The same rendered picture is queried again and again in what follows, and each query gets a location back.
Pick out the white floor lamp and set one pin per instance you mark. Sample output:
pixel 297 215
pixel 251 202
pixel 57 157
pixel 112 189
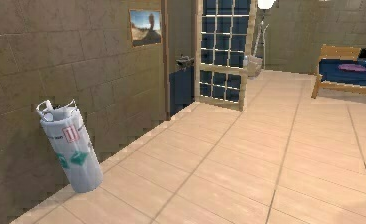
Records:
pixel 264 30

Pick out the white cylindrical bin with prints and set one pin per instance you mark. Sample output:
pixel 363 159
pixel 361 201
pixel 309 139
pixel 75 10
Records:
pixel 72 150

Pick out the purple cushion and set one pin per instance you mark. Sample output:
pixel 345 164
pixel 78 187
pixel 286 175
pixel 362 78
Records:
pixel 352 67

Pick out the wooden glass-paned room door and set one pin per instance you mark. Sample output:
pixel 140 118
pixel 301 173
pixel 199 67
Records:
pixel 222 50

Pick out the framed landscape picture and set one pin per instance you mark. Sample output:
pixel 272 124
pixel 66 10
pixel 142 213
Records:
pixel 145 27

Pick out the beige basket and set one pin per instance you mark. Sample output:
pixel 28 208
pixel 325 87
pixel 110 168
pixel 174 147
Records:
pixel 252 66

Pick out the wooden bed with blue mattress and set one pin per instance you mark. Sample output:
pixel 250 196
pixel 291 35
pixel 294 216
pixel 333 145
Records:
pixel 346 71

